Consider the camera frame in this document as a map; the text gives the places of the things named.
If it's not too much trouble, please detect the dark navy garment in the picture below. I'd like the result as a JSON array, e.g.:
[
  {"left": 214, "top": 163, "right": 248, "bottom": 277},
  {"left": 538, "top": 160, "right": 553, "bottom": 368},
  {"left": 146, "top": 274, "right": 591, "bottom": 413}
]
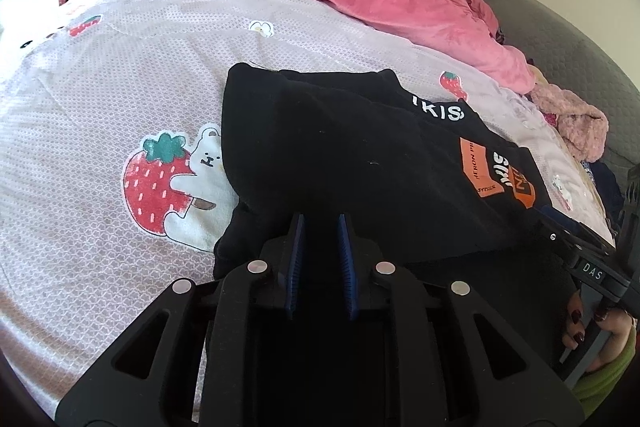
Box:
[{"left": 582, "top": 159, "right": 626, "bottom": 228}]

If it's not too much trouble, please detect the grey headboard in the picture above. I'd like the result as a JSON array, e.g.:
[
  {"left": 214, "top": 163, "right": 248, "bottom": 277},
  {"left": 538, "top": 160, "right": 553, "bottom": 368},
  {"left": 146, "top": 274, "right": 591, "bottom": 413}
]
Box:
[{"left": 472, "top": 0, "right": 640, "bottom": 168}]

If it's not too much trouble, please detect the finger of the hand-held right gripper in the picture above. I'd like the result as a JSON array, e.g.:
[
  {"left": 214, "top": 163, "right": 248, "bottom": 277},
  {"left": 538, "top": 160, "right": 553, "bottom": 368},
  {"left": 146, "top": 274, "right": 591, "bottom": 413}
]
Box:
[{"left": 532, "top": 204, "right": 618, "bottom": 258}]

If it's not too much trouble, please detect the black long-sleeve shirt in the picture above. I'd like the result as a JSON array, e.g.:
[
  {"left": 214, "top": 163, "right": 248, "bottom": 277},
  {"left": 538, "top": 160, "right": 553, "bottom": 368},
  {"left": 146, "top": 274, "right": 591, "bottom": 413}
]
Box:
[{"left": 212, "top": 63, "right": 576, "bottom": 308}]

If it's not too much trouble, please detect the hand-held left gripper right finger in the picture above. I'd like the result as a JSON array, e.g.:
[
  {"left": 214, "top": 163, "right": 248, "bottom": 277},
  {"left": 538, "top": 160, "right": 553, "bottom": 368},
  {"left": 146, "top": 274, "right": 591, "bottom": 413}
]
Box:
[{"left": 336, "top": 213, "right": 586, "bottom": 427}]

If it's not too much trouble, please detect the pink fluffy garment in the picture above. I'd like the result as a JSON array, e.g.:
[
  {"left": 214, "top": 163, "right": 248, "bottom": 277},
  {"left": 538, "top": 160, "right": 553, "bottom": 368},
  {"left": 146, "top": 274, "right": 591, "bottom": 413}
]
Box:
[{"left": 530, "top": 84, "right": 610, "bottom": 162}]

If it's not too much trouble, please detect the lilac strawberry print bed sheet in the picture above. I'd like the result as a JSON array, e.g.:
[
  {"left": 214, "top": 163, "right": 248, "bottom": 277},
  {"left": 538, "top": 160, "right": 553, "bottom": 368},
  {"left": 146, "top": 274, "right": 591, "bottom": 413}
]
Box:
[{"left": 0, "top": 0, "right": 616, "bottom": 427}]

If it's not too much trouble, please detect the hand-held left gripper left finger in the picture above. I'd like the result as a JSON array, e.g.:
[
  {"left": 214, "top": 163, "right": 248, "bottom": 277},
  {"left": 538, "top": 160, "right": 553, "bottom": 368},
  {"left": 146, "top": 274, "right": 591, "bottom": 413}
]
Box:
[{"left": 55, "top": 212, "right": 306, "bottom": 427}]

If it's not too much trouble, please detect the person's right hand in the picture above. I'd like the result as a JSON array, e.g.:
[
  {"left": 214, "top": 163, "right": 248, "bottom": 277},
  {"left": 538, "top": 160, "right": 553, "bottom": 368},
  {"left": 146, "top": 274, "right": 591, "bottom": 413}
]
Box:
[{"left": 561, "top": 292, "right": 640, "bottom": 370}]

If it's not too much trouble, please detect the person's right forearm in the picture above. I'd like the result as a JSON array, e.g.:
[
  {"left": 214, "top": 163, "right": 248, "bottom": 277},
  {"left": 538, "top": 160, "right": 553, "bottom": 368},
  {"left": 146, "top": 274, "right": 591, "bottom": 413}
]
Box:
[{"left": 572, "top": 322, "right": 640, "bottom": 408}]

